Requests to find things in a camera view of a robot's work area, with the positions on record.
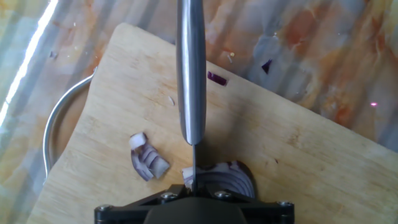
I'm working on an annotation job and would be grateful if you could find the orange marble pattern mat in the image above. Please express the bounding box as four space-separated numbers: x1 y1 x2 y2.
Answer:
0 0 398 224

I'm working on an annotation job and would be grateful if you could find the large red onion chunk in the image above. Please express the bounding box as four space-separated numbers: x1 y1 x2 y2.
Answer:
182 160 257 200

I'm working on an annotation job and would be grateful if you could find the steel cleaver knife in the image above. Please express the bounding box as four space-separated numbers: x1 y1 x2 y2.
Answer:
176 0 208 195

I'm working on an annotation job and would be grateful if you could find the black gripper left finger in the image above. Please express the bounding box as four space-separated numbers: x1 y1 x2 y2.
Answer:
94 184 192 224

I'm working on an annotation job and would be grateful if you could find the small red onion piece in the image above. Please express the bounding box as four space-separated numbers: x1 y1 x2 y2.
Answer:
128 132 171 182

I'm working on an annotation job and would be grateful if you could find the wooden cutting board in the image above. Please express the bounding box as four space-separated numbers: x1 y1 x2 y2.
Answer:
26 22 398 224

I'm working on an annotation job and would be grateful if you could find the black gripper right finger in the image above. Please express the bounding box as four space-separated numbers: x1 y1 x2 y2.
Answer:
198 185 295 224

